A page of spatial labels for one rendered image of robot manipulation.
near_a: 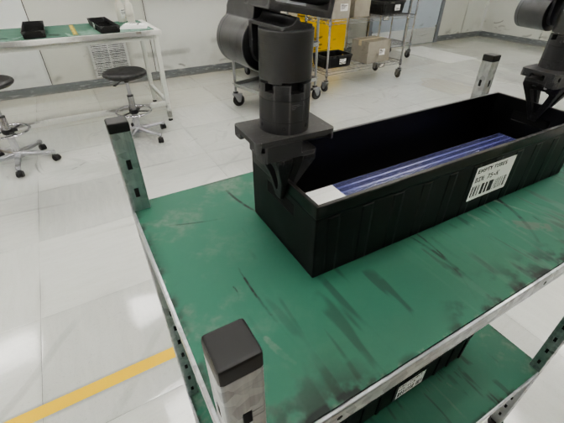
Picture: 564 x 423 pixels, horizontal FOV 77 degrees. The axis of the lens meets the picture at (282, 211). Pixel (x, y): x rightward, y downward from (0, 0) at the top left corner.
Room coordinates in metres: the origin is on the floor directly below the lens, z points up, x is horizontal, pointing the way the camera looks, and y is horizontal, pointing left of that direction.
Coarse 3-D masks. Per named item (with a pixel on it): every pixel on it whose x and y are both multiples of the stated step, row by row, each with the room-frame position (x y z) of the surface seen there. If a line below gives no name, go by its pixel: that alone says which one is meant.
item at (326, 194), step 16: (464, 144) 0.63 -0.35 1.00; (480, 144) 0.63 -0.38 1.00; (496, 144) 0.63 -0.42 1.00; (416, 160) 0.57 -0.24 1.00; (432, 160) 0.57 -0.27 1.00; (448, 160) 0.57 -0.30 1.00; (368, 176) 0.51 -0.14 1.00; (384, 176) 0.51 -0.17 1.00; (400, 176) 0.51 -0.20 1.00; (320, 192) 0.46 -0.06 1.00; (336, 192) 0.46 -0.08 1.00; (352, 192) 0.46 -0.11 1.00
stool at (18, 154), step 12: (0, 84) 2.40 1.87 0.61; (12, 84) 2.50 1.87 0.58; (0, 120) 2.43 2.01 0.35; (0, 132) 2.44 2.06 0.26; (12, 132) 2.44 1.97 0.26; (24, 132) 2.43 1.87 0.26; (12, 144) 2.43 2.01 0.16; (36, 144) 2.63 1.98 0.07; (0, 156) 2.52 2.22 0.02; (12, 156) 2.41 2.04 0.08; (60, 156) 2.51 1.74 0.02
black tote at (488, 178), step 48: (480, 96) 0.72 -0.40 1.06; (336, 144) 0.54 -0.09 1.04; (384, 144) 0.60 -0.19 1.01; (432, 144) 0.66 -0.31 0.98; (528, 144) 0.52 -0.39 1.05; (288, 192) 0.38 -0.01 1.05; (384, 192) 0.37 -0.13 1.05; (432, 192) 0.42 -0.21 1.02; (480, 192) 0.48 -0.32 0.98; (288, 240) 0.38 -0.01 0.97; (336, 240) 0.34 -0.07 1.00; (384, 240) 0.38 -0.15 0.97
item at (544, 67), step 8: (552, 40) 0.67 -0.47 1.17; (560, 40) 0.65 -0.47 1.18; (552, 48) 0.66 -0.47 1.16; (560, 48) 0.65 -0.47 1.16; (544, 56) 0.67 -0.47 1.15; (552, 56) 0.66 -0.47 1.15; (560, 56) 0.65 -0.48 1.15; (536, 64) 0.69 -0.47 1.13; (544, 64) 0.66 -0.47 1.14; (552, 64) 0.65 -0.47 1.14; (560, 64) 0.65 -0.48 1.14; (520, 72) 0.67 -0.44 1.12; (528, 72) 0.66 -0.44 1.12; (536, 72) 0.65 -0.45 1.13; (544, 72) 0.64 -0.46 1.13; (552, 72) 0.64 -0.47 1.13; (560, 72) 0.64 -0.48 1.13; (552, 80) 0.62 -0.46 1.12
